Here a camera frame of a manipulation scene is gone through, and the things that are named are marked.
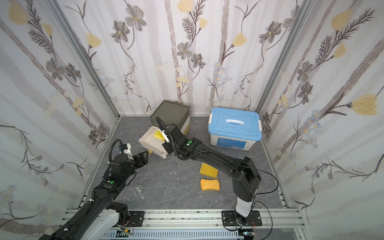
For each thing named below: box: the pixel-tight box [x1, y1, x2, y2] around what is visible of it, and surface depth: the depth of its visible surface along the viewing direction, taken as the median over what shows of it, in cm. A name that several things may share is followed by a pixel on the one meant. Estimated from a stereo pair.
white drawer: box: [138, 126, 168, 159], surface depth 90 cm
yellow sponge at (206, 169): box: [199, 162, 219, 179], surface depth 92 cm
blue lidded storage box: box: [207, 107, 262, 151], surface depth 95 cm
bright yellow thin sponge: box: [153, 130, 166, 141], surface depth 80 cm
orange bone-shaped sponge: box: [200, 179, 220, 191], surface depth 85 cm
